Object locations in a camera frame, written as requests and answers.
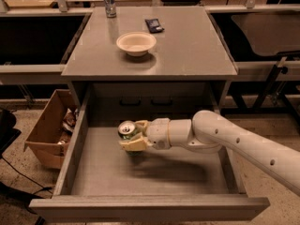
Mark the black object at left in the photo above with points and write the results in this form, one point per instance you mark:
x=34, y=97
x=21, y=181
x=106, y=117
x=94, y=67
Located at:
x=8, y=132

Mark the crumpled wrappers in box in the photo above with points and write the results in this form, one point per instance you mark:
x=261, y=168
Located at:
x=68, y=124

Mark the white paper bowl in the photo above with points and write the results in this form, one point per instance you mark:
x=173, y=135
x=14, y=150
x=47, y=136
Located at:
x=136, y=43

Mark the open grey top drawer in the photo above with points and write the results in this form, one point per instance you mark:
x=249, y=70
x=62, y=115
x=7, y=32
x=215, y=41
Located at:
x=99, y=182

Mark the grey cabinet with top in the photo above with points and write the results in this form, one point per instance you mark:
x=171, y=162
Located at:
x=148, y=62

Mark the dark blue snack packet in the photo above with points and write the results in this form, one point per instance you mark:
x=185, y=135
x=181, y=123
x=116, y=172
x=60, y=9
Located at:
x=154, y=26

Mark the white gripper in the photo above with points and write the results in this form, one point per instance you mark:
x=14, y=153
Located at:
x=157, y=132

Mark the green soda can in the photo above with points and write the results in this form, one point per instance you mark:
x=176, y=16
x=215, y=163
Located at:
x=127, y=130

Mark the cardboard box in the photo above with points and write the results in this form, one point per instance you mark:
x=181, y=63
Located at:
x=47, y=139

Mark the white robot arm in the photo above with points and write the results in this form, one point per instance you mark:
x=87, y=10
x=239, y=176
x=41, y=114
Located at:
x=207, y=132

